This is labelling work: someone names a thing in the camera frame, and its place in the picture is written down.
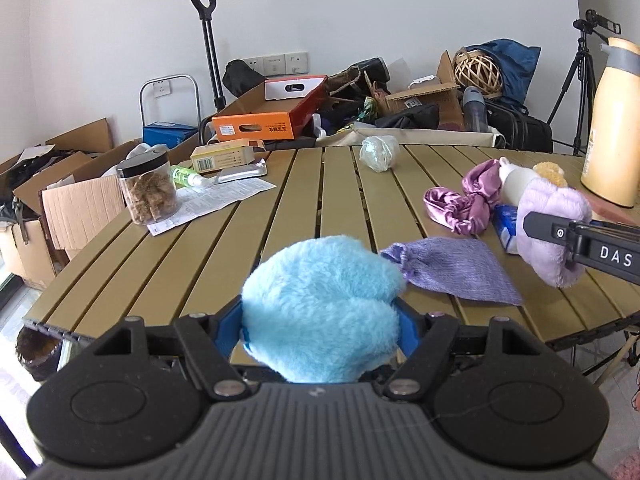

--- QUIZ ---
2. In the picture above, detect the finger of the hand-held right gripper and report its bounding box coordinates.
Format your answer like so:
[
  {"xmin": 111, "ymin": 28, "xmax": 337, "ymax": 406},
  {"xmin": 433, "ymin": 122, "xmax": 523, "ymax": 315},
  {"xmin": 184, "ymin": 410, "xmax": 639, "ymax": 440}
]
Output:
[{"xmin": 522, "ymin": 211, "xmax": 594, "ymax": 257}]

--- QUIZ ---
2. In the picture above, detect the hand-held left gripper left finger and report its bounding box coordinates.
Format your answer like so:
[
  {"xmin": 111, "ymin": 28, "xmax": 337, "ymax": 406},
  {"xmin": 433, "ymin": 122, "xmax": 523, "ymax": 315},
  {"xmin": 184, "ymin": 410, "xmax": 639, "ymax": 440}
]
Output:
[{"xmin": 92, "ymin": 297, "xmax": 252, "ymax": 403}]

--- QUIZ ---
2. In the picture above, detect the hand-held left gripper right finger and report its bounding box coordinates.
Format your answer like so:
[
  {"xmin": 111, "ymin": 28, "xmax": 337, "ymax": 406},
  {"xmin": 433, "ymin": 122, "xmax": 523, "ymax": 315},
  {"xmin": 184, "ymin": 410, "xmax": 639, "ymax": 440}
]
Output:
[{"xmin": 382, "ymin": 297, "xmax": 548, "ymax": 403}]

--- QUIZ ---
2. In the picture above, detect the lilac fluffy puff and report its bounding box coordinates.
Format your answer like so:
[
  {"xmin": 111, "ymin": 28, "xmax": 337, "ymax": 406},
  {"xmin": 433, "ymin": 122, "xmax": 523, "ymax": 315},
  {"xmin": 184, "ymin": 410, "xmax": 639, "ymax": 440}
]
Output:
[{"xmin": 515, "ymin": 176, "xmax": 593, "ymax": 289}]

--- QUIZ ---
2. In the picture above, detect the blue fluffy puff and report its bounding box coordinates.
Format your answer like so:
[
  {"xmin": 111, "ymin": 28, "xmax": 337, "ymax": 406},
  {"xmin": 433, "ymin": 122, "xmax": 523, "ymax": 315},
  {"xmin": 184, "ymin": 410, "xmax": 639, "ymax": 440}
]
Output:
[{"xmin": 241, "ymin": 234, "xmax": 407, "ymax": 385}]

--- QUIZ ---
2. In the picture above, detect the mauve satin scrunchie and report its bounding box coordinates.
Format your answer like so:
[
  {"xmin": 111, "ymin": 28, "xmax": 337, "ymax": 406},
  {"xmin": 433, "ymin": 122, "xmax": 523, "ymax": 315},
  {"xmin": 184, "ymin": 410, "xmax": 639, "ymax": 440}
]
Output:
[{"xmin": 424, "ymin": 186, "xmax": 493, "ymax": 235}]

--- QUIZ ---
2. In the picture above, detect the blue and white packet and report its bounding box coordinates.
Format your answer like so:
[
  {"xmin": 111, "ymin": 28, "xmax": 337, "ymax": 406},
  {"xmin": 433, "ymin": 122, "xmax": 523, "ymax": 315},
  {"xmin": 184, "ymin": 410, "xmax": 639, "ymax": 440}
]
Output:
[{"xmin": 491, "ymin": 204, "xmax": 523, "ymax": 256}]

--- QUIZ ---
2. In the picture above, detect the pink flat box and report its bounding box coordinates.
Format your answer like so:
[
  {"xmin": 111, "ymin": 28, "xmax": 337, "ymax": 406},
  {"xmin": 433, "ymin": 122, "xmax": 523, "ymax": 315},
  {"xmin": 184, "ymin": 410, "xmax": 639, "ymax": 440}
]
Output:
[{"xmin": 585, "ymin": 194, "xmax": 640, "ymax": 228}]

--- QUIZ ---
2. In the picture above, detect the yellow sponge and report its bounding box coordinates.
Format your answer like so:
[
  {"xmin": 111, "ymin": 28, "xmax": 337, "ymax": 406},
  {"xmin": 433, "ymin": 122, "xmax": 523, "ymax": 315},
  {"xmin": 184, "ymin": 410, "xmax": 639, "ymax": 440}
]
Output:
[{"xmin": 532, "ymin": 161, "xmax": 569, "ymax": 188}]

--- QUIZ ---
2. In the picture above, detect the purple knitted cloth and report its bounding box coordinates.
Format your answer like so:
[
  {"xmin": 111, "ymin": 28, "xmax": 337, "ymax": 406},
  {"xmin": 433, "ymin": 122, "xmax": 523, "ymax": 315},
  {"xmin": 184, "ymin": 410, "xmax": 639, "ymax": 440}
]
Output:
[{"xmin": 380, "ymin": 237, "xmax": 524, "ymax": 307}]

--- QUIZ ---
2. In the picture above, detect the purple satin scrunchie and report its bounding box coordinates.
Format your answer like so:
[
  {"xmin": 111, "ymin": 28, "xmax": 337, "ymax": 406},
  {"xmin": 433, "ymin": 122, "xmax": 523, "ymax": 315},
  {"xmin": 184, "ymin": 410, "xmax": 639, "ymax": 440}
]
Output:
[{"xmin": 461, "ymin": 159, "xmax": 502, "ymax": 211}]

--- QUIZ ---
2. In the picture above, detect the black luggage case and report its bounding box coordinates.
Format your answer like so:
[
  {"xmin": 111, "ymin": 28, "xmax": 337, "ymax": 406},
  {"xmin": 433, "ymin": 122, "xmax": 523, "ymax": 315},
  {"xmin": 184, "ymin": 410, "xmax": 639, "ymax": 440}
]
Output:
[{"xmin": 485, "ymin": 97, "xmax": 553, "ymax": 153}]

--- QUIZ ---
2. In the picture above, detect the cream thermos jug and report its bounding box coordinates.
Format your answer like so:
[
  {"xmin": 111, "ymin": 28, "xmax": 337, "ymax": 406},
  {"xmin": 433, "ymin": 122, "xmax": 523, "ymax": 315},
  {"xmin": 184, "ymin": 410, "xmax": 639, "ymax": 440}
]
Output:
[{"xmin": 580, "ymin": 36, "xmax": 640, "ymax": 208}]

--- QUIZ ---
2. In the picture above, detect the printed paper sheet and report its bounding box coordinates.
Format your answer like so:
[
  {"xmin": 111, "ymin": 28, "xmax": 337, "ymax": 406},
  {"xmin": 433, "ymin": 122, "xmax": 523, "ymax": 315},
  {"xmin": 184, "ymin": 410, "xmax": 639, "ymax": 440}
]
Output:
[{"xmin": 146, "ymin": 179, "xmax": 277, "ymax": 236}]

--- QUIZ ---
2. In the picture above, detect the grey-blue water bottle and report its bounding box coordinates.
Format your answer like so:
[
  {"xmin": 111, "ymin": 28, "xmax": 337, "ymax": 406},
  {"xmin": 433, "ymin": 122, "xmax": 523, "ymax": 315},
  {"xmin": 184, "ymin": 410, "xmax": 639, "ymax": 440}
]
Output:
[{"xmin": 461, "ymin": 86, "xmax": 488, "ymax": 132}]

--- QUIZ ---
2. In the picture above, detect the silver blister pack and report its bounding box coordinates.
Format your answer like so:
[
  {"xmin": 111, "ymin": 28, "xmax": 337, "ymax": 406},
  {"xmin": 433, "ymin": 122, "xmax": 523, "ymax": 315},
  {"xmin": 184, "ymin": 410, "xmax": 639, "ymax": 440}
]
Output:
[{"xmin": 212, "ymin": 158, "xmax": 268, "ymax": 184}]

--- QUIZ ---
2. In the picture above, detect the beige folding wagon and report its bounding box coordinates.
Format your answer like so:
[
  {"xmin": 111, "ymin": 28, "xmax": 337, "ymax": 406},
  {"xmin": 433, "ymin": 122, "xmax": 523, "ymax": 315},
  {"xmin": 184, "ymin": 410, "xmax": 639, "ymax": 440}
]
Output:
[{"xmin": 312, "ymin": 112, "xmax": 506, "ymax": 150}]

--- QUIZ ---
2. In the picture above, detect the green spray bottle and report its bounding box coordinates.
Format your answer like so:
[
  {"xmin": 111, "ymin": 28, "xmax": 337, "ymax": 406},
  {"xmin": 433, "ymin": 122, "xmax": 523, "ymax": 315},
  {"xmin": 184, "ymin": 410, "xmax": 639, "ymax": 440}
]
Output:
[{"xmin": 169, "ymin": 164, "xmax": 210, "ymax": 190}]

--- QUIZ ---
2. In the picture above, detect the black tripod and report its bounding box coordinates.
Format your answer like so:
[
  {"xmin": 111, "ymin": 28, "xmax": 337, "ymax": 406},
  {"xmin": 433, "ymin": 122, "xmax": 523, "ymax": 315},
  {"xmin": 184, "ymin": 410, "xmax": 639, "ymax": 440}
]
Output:
[{"xmin": 546, "ymin": 30, "xmax": 608, "ymax": 156}]

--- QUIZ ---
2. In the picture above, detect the clear snack jar black lid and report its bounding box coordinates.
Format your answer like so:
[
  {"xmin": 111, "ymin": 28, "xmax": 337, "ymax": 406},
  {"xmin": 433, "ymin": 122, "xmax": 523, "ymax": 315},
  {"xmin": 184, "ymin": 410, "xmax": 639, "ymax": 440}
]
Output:
[{"xmin": 116, "ymin": 149, "xmax": 180, "ymax": 226}]

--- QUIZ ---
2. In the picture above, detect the blue fabric bag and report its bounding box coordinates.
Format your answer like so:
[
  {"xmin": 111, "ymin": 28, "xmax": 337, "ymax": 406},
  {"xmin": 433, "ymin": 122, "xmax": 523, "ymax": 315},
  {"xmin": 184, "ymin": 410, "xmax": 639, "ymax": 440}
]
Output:
[{"xmin": 465, "ymin": 38, "xmax": 542, "ymax": 111}]

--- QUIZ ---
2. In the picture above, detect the small cream carton box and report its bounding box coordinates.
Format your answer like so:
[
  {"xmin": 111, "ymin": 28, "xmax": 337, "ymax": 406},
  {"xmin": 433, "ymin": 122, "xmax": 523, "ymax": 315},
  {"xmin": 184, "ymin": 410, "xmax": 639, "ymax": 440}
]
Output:
[{"xmin": 190, "ymin": 139, "xmax": 271, "ymax": 171}]

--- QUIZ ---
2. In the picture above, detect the wicker ball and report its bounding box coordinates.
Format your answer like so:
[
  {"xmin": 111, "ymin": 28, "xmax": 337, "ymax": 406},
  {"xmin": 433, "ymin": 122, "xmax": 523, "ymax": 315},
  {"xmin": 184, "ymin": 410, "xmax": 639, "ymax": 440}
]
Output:
[{"xmin": 452, "ymin": 51, "xmax": 502, "ymax": 96}]

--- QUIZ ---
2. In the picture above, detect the brown cardboard box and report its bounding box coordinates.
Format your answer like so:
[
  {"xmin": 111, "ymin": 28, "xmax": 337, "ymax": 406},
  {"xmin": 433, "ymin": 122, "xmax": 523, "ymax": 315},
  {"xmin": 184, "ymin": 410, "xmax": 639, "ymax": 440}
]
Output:
[{"xmin": 385, "ymin": 50, "xmax": 466, "ymax": 128}]

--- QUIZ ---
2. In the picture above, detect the black garment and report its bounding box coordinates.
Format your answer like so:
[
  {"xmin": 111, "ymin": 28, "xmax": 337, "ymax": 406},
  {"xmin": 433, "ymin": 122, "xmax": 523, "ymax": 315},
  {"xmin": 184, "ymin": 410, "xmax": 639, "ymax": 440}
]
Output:
[{"xmin": 375, "ymin": 105, "xmax": 441, "ymax": 130}]

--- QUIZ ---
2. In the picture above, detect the crumpled clear plastic bag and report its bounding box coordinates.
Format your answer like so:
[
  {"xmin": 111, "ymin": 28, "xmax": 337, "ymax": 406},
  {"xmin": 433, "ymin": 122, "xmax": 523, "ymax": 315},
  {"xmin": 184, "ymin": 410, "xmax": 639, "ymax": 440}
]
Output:
[{"xmin": 359, "ymin": 135, "xmax": 401, "ymax": 173}]

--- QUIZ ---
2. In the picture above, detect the large open cardboard box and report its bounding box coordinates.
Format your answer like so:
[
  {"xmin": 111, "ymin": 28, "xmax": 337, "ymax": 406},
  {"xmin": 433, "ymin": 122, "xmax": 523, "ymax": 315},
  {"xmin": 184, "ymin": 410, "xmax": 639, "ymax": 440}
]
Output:
[{"xmin": 0, "ymin": 145, "xmax": 126, "ymax": 291}]

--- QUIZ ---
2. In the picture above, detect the orange cardboard tray box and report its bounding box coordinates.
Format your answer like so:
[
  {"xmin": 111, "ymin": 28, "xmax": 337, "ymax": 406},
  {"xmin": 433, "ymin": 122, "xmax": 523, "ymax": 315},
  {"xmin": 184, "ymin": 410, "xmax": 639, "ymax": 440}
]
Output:
[{"xmin": 211, "ymin": 76, "xmax": 328, "ymax": 142}]

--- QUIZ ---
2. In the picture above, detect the blue box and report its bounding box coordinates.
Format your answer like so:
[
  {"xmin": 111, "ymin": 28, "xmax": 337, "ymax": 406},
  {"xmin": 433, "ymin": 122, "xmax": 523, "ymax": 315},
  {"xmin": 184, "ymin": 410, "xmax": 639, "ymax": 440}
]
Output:
[{"xmin": 142, "ymin": 121, "xmax": 199, "ymax": 150}]

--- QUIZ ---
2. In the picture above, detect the pink fluffy fabric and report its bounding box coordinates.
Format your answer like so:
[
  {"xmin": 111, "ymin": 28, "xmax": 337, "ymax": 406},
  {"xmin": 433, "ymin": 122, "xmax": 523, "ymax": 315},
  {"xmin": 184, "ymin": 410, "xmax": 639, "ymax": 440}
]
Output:
[{"xmin": 597, "ymin": 442, "xmax": 640, "ymax": 480}]

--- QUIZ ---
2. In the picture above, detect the flat open cardboard box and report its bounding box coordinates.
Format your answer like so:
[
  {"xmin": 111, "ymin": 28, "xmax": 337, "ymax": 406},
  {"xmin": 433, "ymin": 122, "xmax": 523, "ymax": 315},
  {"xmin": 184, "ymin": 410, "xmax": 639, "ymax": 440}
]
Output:
[{"xmin": 45, "ymin": 117, "xmax": 201, "ymax": 176}]

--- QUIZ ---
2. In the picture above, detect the black roll bag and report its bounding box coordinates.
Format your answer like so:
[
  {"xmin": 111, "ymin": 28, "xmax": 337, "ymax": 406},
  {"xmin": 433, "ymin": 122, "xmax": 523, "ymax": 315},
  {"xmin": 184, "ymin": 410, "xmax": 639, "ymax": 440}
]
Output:
[{"xmin": 327, "ymin": 57, "xmax": 391, "ymax": 96}]

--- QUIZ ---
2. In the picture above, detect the white and orange box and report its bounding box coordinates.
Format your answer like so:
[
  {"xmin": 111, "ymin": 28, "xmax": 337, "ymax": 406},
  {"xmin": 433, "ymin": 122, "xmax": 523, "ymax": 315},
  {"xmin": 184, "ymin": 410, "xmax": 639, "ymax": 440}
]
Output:
[{"xmin": 264, "ymin": 76, "xmax": 328, "ymax": 102}]

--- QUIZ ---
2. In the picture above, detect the metal folding stool frame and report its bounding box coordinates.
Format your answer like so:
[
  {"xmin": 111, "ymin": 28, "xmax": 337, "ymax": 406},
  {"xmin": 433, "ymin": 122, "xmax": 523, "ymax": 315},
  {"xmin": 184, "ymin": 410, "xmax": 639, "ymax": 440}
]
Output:
[{"xmin": 138, "ymin": 74, "xmax": 202, "ymax": 136}]

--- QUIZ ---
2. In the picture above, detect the triple wall socket panel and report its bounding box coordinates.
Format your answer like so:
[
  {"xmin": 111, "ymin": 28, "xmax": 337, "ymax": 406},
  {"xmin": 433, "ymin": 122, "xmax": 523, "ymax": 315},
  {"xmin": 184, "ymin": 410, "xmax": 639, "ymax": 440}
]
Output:
[{"xmin": 243, "ymin": 52, "xmax": 309, "ymax": 75}]

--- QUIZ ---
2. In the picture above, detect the black trolley handle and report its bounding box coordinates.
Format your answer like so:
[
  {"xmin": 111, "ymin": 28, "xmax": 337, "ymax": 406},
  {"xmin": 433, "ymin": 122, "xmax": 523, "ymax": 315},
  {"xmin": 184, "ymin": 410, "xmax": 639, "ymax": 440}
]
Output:
[{"xmin": 188, "ymin": 0, "xmax": 227, "ymax": 111}]

